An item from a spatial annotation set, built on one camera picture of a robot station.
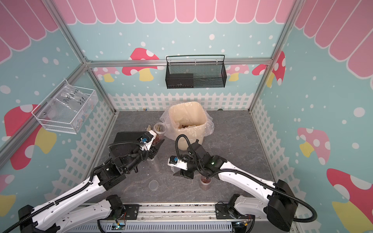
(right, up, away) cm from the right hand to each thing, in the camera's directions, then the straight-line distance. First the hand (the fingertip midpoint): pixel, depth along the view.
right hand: (176, 168), depth 73 cm
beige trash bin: (+5, +26, +23) cm, 36 cm away
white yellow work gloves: (-23, +20, +33) cm, 45 cm away
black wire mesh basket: (+11, +54, +20) cm, 59 cm away
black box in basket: (+1, +50, +16) cm, 52 cm away
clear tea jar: (-16, +19, +35) cm, 43 cm away
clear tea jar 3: (+15, -8, +1) cm, 17 cm away
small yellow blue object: (-33, +36, +51) cm, 70 cm away
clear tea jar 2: (-15, -4, +16) cm, 22 cm away
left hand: (-8, +16, -4) cm, 18 cm away
